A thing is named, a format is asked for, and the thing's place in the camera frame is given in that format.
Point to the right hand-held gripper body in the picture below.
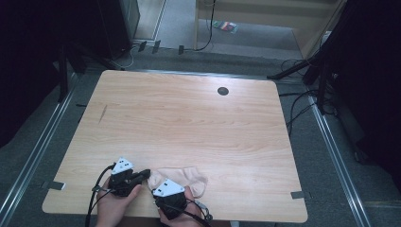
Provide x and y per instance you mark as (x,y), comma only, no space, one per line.
(170,201)

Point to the metal floor rail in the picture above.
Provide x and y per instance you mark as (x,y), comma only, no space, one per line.
(38,151)
(334,157)

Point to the black metal stand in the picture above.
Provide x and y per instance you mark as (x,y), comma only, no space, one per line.
(63,72)

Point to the person's left hand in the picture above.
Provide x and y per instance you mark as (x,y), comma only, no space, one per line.
(113,209)

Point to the person's right hand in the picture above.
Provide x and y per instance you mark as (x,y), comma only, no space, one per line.
(190,195)

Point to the person's legs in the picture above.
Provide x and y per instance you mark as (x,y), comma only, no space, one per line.
(219,224)

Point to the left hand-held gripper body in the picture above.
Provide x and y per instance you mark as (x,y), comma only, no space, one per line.
(124,183)

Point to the black tripod stand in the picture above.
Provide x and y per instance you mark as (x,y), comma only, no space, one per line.
(318,63)

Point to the black cabinet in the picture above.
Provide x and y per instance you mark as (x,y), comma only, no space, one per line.
(116,25)

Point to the colourful packet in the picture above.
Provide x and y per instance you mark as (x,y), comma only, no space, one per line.
(225,26)

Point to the black table grommet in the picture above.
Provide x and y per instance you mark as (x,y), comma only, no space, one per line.
(223,91)

